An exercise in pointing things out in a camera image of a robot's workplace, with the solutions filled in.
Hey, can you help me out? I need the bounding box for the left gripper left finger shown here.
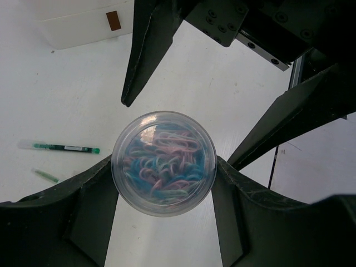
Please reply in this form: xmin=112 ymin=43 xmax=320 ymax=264
xmin=1 ymin=157 xmax=118 ymax=266

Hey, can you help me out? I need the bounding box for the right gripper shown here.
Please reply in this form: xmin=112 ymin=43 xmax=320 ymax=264
xmin=177 ymin=0 xmax=356 ymax=72

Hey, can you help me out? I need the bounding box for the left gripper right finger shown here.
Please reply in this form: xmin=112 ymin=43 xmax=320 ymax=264
xmin=212 ymin=159 xmax=355 ymax=266

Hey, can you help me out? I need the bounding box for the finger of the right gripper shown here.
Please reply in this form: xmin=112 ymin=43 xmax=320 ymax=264
xmin=228 ymin=64 xmax=355 ymax=170
xmin=121 ymin=0 xmax=189 ymax=107

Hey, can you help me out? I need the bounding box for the light green pen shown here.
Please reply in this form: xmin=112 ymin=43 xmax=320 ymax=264
xmin=31 ymin=168 xmax=64 ymax=184

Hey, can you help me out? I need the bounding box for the white drawer storage box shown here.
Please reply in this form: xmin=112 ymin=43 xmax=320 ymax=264
xmin=36 ymin=1 xmax=134 ymax=50

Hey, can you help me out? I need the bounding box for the dark green pen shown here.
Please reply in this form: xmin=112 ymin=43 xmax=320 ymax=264
xmin=18 ymin=140 xmax=100 ymax=155

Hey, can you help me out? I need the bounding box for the paper clip jar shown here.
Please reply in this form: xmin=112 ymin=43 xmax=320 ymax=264
xmin=111 ymin=111 xmax=217 ymax=217

